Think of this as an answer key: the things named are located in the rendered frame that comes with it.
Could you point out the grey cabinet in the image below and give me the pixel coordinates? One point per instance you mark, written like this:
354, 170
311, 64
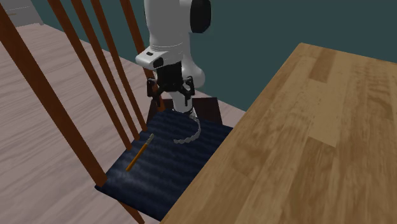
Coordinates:
21, 12

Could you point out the orange pencil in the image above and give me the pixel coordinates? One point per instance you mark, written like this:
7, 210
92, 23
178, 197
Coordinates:
139, 154

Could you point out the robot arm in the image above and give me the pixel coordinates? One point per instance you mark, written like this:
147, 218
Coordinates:
167, 28

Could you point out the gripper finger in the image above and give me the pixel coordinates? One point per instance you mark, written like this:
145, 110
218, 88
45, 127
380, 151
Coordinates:
152, 88
189, 88

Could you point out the wooden chair with blue cushion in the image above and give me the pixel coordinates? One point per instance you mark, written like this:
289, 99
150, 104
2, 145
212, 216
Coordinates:
169, 173

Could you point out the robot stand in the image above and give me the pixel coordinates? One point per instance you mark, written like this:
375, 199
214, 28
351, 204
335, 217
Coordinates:
211, 111

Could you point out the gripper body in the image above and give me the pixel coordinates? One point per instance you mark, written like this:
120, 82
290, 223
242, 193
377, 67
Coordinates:
169, 76

